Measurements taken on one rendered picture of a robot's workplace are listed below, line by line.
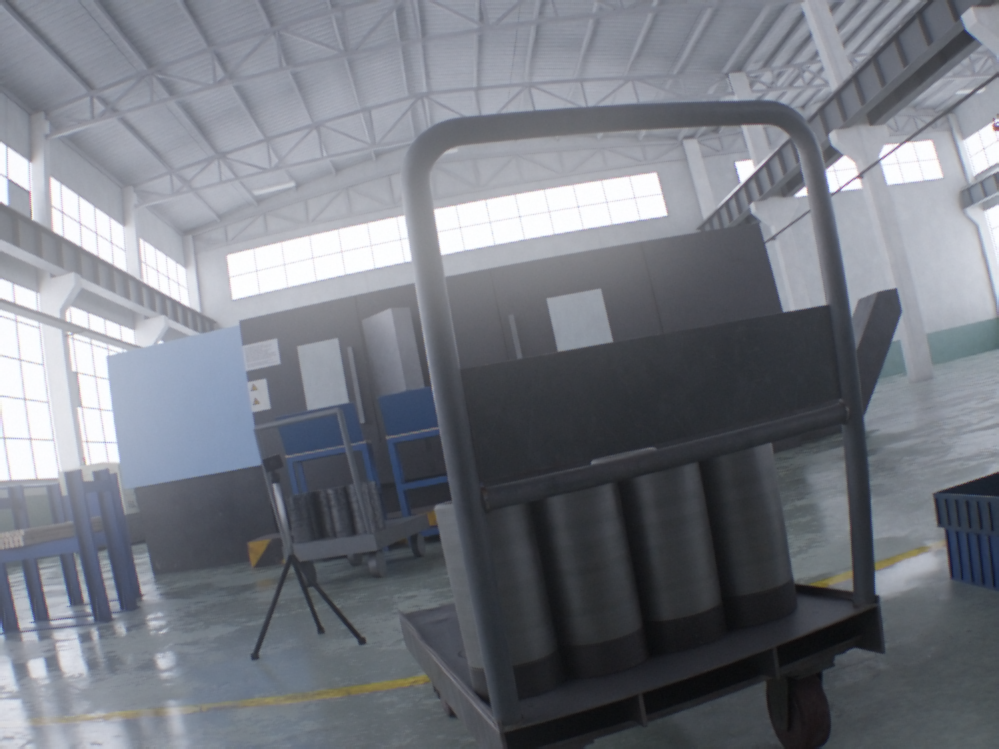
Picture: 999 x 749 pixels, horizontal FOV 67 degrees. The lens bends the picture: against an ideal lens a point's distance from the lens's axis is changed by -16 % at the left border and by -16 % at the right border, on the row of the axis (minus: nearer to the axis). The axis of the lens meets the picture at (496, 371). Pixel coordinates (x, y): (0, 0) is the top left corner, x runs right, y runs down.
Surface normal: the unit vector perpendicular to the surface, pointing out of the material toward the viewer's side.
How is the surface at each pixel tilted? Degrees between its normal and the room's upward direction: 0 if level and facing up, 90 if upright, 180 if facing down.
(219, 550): 90
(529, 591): 90
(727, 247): 86
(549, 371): 98
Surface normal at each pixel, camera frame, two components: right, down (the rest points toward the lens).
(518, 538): 0.62, -0.18
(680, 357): 0.25, 0.01
